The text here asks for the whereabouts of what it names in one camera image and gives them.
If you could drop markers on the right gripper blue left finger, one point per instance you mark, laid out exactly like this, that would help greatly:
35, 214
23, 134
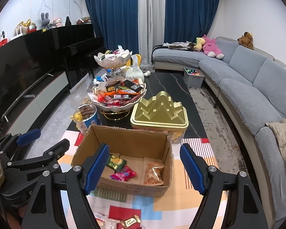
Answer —
94, 166

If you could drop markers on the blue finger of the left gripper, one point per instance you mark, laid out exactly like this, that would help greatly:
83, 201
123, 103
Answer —
29, 137
58, 150

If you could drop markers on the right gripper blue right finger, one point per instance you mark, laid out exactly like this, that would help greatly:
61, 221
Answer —
195, 167

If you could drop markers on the green cracker packet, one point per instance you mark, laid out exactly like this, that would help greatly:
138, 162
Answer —
116, 163

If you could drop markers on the red hawthorn snack packet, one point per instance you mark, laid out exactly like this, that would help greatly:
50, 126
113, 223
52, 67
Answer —
124, 175

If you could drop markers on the gold fortune biscuits bag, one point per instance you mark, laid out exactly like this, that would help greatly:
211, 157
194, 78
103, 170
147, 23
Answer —
153, 174

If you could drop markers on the grey tv cabinet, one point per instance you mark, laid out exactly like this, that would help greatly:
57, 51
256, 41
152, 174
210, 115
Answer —
25, 112

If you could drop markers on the yellow bear figurine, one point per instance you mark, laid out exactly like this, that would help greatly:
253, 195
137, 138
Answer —
77, 117

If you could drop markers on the remote control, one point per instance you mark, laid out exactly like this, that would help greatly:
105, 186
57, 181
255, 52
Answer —
29, 96

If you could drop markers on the brown cardboard box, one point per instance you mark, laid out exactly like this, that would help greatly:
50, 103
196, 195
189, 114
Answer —
139, 148

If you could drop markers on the clear jar of chocolates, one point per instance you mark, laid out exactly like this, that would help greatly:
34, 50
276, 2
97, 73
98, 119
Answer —
90, 117

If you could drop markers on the colourful patterned tablecloth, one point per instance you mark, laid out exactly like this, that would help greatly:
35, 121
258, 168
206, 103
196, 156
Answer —
175, 209

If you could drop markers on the white pastry packet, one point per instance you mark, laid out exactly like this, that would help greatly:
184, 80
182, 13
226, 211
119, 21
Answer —
105, 222

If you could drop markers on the gold foil packet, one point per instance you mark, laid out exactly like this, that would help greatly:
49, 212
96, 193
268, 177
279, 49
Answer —
131, 221

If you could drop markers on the gold mountain lid tin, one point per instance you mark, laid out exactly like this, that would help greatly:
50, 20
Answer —
161, 113

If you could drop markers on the clear bag of nuts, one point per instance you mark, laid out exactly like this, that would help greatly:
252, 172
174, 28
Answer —
92, 84

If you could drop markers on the two tier snack tray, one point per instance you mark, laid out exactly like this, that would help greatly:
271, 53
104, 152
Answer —
116, 96

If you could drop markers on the grey storage bin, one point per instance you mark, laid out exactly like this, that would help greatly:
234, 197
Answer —
193, 77

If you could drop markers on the grey sectional sofa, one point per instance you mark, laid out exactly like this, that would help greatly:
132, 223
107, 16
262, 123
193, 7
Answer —
251, 86

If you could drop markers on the snoopy figurine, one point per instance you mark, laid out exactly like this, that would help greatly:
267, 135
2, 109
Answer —
3, 39

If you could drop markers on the black piano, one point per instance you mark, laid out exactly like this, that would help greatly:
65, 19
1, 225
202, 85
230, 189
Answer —
75, 48

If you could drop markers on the white plush tissue holder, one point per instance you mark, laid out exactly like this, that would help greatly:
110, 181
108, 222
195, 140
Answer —
134, 72

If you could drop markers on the pink plush toy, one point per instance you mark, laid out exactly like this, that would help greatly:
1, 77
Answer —
210, 48

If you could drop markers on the grey bunny plush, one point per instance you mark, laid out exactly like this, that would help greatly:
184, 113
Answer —
44, 20

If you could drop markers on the yellow plush toy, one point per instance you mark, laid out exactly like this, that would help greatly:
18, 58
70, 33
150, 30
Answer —
199, 44

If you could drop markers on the brown teddy bear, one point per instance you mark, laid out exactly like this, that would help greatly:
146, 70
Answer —
246, 40

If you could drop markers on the blue curtain right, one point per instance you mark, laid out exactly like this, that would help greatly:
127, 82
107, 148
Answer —
185, 20

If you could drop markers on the blue curtain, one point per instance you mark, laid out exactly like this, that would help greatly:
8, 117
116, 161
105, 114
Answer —
116, 21
185, 20

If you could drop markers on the blue curtain left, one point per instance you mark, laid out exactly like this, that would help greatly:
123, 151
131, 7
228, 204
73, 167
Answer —
116, 21

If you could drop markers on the white sheer curtain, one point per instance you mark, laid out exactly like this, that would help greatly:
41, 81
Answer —
151, 27

